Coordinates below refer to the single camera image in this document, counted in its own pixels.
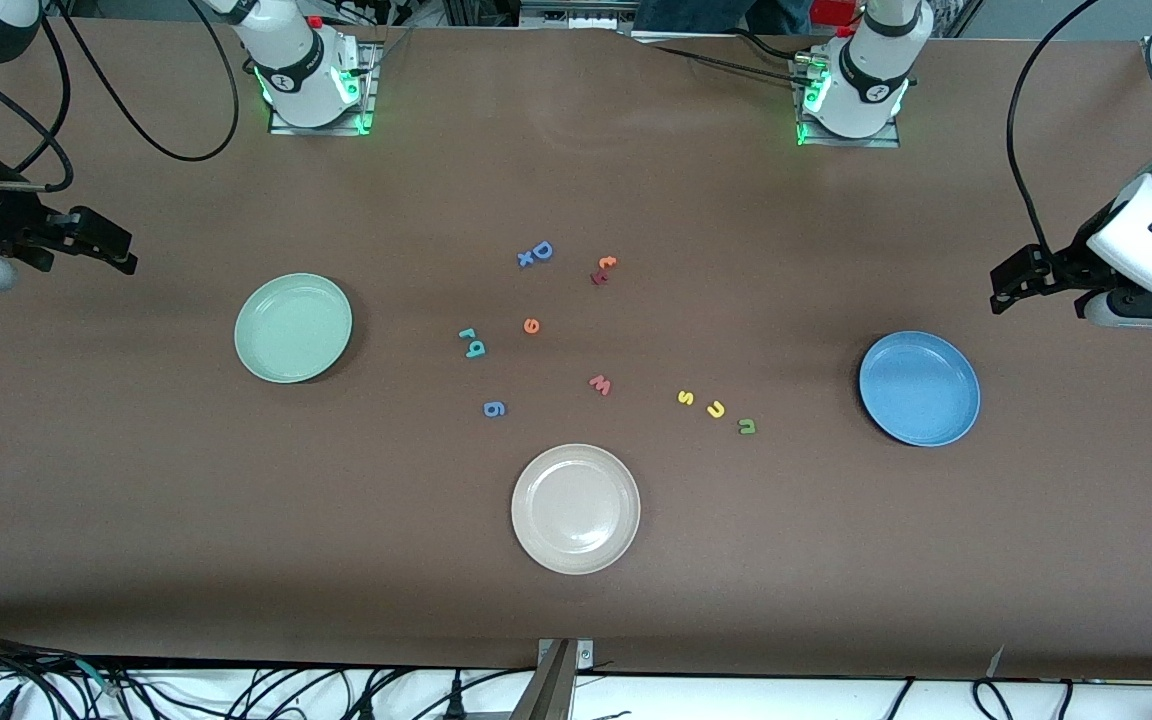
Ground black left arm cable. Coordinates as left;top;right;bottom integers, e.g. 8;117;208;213
1006;0;1107;261

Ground grey metal device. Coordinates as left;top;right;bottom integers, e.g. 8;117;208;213
519;0;637;31

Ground blue plate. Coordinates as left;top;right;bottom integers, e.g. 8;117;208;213
858;331;982;448

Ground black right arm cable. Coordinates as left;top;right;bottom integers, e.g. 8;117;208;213
0;0;242;193

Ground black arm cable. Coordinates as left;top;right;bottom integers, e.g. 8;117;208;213
1006;0;1107;261
0;0;242;193

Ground black base supply cables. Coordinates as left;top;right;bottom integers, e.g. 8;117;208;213
633;28;822;89

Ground black floor cable tangle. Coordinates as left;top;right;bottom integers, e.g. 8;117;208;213
0;628;142;720

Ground metal table edge bracket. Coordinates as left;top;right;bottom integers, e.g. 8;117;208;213
511;638;595;720

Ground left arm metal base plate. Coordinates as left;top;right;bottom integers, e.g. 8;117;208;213
794;55;902;149

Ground green plate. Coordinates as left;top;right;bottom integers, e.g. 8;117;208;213
234;273;354;385

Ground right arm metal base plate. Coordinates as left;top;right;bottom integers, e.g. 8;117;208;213
269;40;378;136

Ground beige plate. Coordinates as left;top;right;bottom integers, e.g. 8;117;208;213
511;444;642;576

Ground black looped floor cable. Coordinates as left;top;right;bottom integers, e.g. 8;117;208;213
973;678;1015;720

